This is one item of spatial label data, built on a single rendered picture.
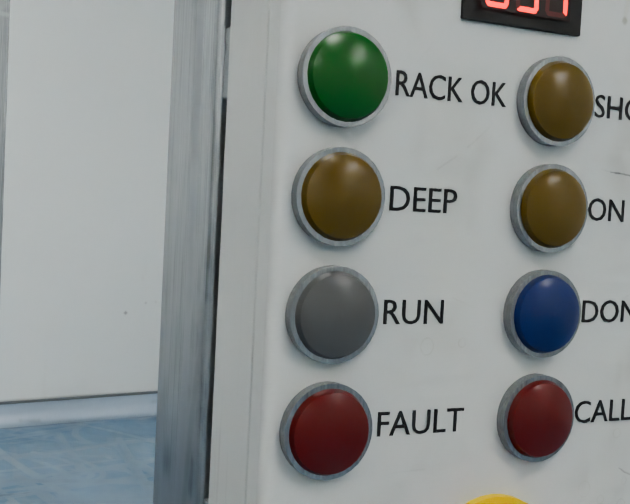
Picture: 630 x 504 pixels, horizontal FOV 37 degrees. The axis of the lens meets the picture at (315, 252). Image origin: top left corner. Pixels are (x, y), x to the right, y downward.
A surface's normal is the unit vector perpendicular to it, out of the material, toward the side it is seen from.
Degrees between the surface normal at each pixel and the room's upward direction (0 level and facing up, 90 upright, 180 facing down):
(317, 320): 90
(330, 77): 90
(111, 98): 90
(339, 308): 87
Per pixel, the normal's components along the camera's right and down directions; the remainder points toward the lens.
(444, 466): 0.42, 0.07
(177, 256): -0.90, -0.03
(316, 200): 0.04, 0.09
